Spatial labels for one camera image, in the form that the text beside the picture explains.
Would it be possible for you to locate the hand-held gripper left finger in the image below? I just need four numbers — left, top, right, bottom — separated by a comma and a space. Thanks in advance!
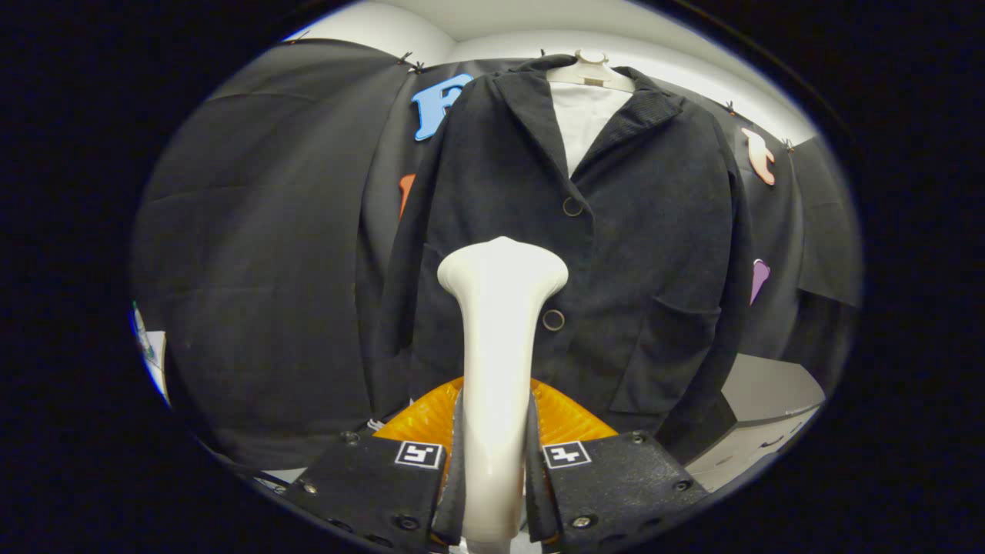
281, 377, 466, 554

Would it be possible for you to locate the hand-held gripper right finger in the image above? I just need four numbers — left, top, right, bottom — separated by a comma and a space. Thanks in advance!
526, 377, 709, 549

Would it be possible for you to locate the white garment steamer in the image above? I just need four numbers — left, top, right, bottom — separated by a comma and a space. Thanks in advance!
437, 236, 569, 554

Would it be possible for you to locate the black suit jacket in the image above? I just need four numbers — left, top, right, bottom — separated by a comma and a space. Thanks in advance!
366, 54, 753, 462

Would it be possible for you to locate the white shirt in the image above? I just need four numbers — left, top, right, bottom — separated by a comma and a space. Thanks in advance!
550, 81, 636, 178

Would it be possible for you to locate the white clothes hanger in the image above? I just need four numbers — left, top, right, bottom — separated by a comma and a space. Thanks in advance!
545, 49, 636, 95

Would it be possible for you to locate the grey cabinet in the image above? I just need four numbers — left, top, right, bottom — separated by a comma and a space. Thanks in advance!
685, 354, 826, 493

